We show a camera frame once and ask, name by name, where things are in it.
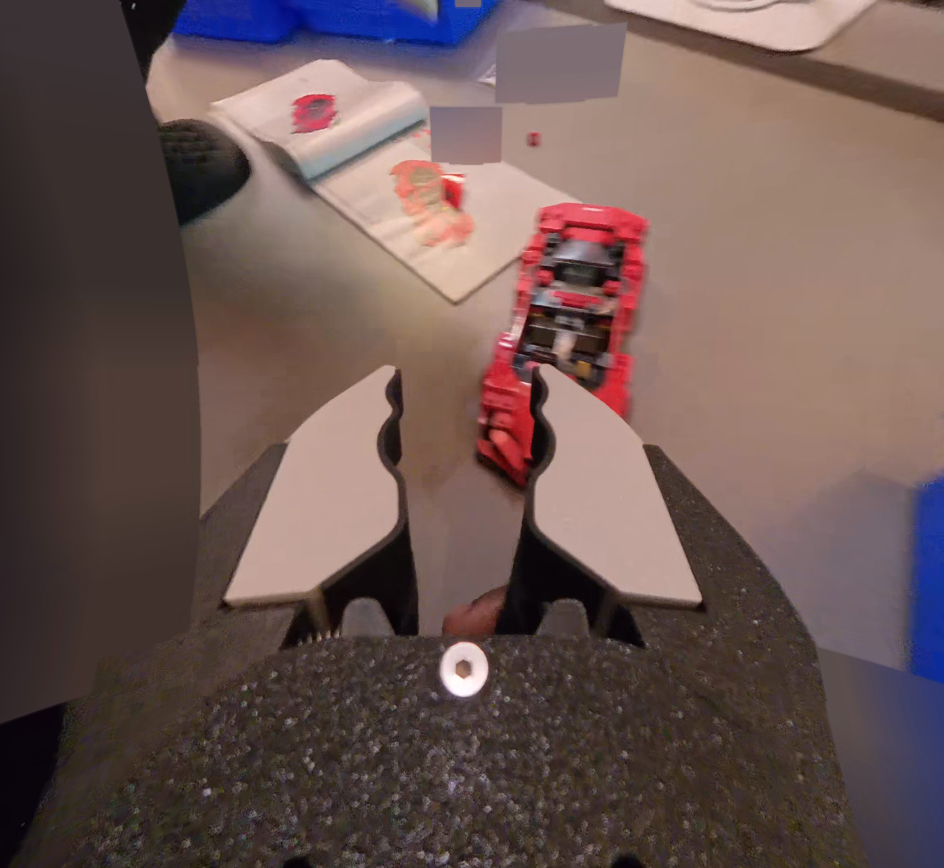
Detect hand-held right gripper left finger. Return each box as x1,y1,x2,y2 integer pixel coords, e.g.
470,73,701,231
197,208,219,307
223,364,420,626

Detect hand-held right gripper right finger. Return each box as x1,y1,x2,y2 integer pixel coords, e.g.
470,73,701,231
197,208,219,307
507,363,704,626

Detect red lego car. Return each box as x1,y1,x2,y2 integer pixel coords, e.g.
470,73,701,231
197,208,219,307
475,203,651,489

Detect lego instruction booklet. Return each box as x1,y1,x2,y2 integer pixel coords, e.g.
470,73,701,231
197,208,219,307
208,59,585,305

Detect black textured object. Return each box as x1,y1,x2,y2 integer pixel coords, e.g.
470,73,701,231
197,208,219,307
157,119,252,226

